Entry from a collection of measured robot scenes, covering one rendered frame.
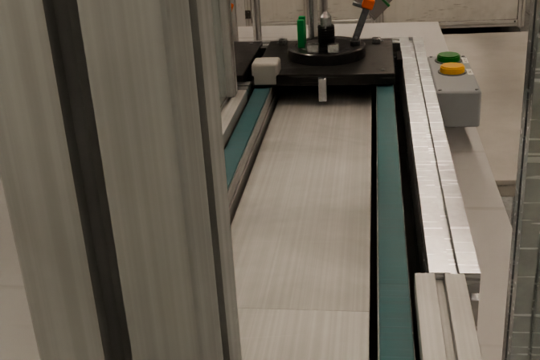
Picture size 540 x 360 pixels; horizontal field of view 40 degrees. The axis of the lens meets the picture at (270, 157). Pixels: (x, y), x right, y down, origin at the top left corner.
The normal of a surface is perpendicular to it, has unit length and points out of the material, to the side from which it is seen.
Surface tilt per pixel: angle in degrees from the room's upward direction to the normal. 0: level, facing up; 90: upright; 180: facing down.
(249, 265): 0
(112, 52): 90
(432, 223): 0
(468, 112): 90
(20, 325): 0
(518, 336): 90
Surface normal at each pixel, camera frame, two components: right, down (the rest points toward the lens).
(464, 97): -0.13, 0.39
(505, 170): -0.06, -0.92
